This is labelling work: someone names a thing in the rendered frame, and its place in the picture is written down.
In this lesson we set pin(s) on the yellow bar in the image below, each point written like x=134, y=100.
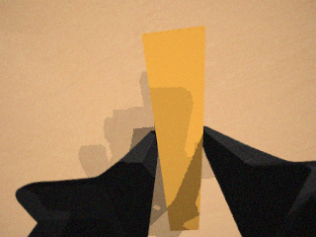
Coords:
x=175, y=69

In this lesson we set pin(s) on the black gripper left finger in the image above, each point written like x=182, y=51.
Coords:
x=122, y=195

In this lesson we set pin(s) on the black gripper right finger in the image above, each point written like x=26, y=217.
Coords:
x=265, y=193

